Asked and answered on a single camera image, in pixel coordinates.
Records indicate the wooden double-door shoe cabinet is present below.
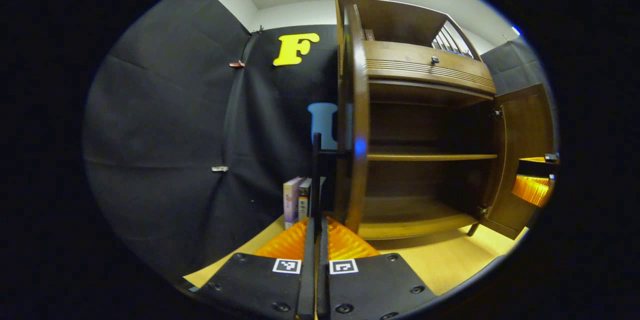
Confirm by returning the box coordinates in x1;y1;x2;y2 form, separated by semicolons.
335;0;503;240

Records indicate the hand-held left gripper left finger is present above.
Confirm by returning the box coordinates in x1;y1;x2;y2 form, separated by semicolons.
192;217;317;320

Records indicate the wooden shoe cabinet door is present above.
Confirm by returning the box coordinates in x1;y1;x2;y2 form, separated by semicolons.
480;83;556;240
311;4;372;234

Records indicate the wooden drawer with black knob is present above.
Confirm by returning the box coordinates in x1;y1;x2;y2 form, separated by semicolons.
364;41;497;95

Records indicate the pale pink book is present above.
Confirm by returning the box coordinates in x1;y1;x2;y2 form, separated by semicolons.
283;176;305;229

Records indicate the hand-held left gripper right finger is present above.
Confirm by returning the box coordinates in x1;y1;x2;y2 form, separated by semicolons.
316;216;438;320

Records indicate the dark grey book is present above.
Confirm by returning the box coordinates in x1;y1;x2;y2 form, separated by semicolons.
298;178;313;221

